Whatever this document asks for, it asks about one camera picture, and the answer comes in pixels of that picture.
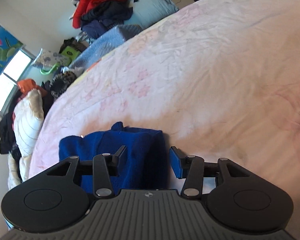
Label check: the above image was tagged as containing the bright window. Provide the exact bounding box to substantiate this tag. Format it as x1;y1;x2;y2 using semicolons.
0;48;34;117

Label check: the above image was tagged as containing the light blue blanket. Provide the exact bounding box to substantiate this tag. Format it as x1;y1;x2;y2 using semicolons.
69;0;178;70

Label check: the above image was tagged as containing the orange garment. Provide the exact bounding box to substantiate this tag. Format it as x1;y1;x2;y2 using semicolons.
17;79;47;97

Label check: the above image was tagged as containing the green plastic object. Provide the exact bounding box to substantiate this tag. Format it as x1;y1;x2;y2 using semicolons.
39;46;81;75

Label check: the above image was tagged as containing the pink floral bed sheet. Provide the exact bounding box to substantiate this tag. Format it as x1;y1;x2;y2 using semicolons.
30;0;300;225

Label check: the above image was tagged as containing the floral patterned pillow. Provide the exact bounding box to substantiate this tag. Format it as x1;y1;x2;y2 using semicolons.
31;48;70;70

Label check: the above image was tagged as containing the white quilted duvet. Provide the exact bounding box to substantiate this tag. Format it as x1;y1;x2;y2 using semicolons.
7;89;44;190

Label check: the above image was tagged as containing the dark navy clothes heap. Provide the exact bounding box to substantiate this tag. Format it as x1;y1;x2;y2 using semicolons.
71;0;138;38

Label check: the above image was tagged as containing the red jacket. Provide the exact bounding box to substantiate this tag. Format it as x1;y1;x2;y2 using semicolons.
72;0;127;29

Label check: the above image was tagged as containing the blue knit garment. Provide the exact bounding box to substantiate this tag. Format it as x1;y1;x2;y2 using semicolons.
59;122;169;193

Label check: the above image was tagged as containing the leopard print garment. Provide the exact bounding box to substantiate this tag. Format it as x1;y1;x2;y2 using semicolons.
50;71;77;99

